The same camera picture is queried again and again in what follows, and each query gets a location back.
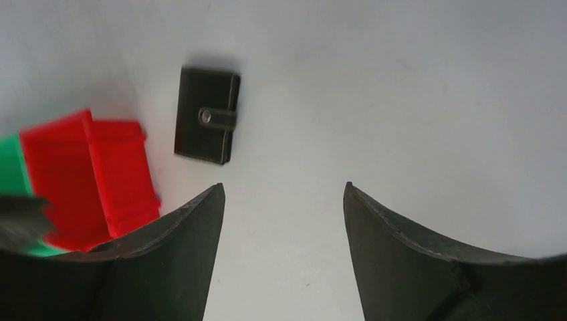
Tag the red plastic bin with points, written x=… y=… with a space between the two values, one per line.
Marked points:
x=95 y=175

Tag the black plastic bin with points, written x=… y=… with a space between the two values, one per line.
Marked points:
x=23 y=221

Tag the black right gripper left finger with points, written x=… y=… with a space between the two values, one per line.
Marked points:
x=161 y=271

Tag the black leather card holder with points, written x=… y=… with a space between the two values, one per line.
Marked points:
x=206 y=114

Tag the green plastic bin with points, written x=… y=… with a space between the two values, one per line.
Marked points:
x=15 y=181

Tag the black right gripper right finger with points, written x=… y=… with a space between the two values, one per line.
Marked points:
x=405 y=271

